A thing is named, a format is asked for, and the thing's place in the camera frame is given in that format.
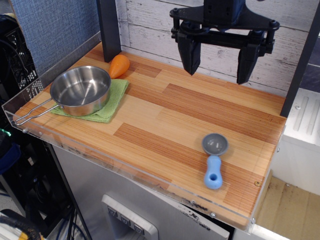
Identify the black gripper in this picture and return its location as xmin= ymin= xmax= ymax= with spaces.
xmin=169 ymin=0 xmax=280 ymax=85

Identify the blue handled grey spoon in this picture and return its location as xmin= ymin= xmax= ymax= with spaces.
xmin=201 ymin=133 xmax=229 ymax=190

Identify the orange toy carrot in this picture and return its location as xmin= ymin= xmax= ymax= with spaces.
xmin=109 ymin=54 xmax=130 ymax=79

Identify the clear acrylic table guard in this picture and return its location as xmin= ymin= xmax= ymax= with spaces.
xmin=1 ymin=32 xmax=287 ymax=235

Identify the green cloth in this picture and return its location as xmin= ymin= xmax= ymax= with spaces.
xmin=50 ymin=79 xmax=130 ymax=123

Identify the white ribbed box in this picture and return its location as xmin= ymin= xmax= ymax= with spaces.
xmin=270 ymin=88 xmax=320 ymax=195

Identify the stainless steel pot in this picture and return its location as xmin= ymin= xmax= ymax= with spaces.
xmin=14 ymin=66 xmax=112 ymax=126

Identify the stainless steel cabinet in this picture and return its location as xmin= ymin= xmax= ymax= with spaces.
xmin=53 ymin=146 xmax=235 ymax=240

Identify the dark right support post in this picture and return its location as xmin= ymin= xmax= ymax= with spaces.
xmin=280 ymin=1 xmax=320 ymax=118

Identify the dark support post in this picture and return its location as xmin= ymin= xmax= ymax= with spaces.
xmin=96 ymin=0 xmax=122 ymax=63
xmin=280 ymin=1 xmax=320 ymax=118

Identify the dark left support post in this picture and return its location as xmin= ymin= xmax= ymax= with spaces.
xmin=96 ymin=0 xmax=122 ymax=63

